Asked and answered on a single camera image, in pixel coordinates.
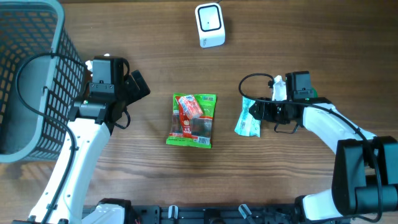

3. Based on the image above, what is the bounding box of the mint green wipes packet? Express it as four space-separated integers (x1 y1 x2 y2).
234 97 261 137

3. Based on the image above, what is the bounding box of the red small juice carton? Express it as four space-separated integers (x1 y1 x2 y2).
178 95 203 119

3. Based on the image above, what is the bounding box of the green gummy candy bag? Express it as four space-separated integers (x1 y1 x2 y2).
166 93 216 149

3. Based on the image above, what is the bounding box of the jar with green lid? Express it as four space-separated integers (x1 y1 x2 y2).
312 88 318 98

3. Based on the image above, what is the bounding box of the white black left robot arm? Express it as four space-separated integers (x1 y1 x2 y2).
20 56 150 223

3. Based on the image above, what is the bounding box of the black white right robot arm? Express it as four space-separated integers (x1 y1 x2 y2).
249 71 397 223

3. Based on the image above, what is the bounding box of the white barcode scanner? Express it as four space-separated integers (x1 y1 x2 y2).
195 2 226 49

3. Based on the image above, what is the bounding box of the grey plastic mesh basket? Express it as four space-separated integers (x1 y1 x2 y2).
1 1 85 163

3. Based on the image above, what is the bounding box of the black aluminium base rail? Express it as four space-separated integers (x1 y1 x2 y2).
82 203 312 224

